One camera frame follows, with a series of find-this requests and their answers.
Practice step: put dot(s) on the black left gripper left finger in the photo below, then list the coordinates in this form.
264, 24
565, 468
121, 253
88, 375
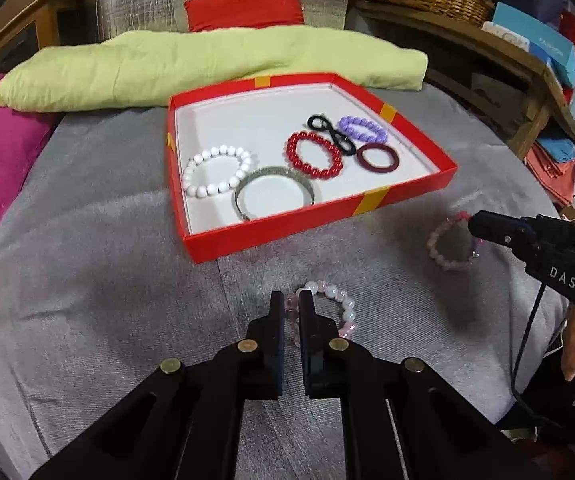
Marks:
181, 422

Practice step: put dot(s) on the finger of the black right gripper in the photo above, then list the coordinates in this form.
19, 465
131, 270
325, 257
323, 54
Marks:
511, 232

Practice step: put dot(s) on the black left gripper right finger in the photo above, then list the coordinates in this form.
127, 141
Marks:
400, 420

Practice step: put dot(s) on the grey bed cover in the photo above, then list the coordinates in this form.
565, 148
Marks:
96, 288

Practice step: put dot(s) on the wooden side bench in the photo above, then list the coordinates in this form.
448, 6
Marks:
512, 91

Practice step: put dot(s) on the blue fashion box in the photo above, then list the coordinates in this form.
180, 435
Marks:
557, 47

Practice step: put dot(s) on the silver metal bangle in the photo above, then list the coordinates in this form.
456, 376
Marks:
272, 190

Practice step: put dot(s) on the red shallow cardboard box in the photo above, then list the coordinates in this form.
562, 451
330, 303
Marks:
358, 152

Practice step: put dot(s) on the small red cushion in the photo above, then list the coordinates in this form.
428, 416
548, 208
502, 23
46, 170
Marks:
207, 15

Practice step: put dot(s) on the light green folded blanket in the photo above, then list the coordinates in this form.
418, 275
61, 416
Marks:
144, 69

